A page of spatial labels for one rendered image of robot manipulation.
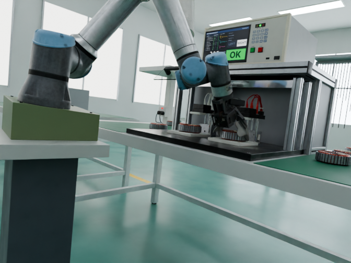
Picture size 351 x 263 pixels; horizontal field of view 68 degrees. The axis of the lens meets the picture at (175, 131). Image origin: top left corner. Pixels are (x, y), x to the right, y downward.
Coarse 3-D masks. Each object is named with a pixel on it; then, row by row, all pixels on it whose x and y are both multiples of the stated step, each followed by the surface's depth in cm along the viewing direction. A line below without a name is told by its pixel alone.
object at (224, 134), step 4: (220, 132) 108; (224, 132) 105; (228, 132) 103; (232, 132) 103; (236, 132) 103; (220, 136) 107; (224, 136) 105; (228, 136) 103; (232, 136) 103; (236, 136) 102; (232, 140) 103; (236, 140) 103; (240, 140) 104; (244, 140) 104
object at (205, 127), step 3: (204, 126) 134; (207, 126) 132; (210, 126) 131; (213, 126) 132; (216, 126) 134; (204, 129) 134; (207, 129) 132; (210, 129) 131; (213, 129) 132; (201, 132) 135; (204, 132) 134; (207, 132) 132; (210, 132) 131; (213, 135) 133
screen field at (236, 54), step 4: (228, 52) 126; (232, 52) 124; (236, 52) 123; (240, 52) 121; (244, 52) 120; (228, 56) 125; (232, 56) 124; (236, 56) 123; (240, 56) 121; (244, 56) 120; (228, 60) 125
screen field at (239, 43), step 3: (243, 39) 120; (246, 39) 119; (228, 42) 126; (231, 42) 124; (234, 42) 123; (237, 42) 122; (240, 42) 121; (243, 42) 120; (246, 42) 119; (228, 45) 126; (231, 45) 124; (234, 45) 123; (237, 45) 122; (240, 45) 121; (243, 45) 120
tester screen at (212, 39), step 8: (216, 32) 131; (224, 32) 127; (232, 32) 124; (240, 32) 121; (248, 32) 118; (208, 40) 134; (216, 40) 130; (224, 40) 127; (232, 40) 124; (208, 48) 134; (216, 48) 130; (224, 48) 127; (232, 48) 124; (240, 48) 121
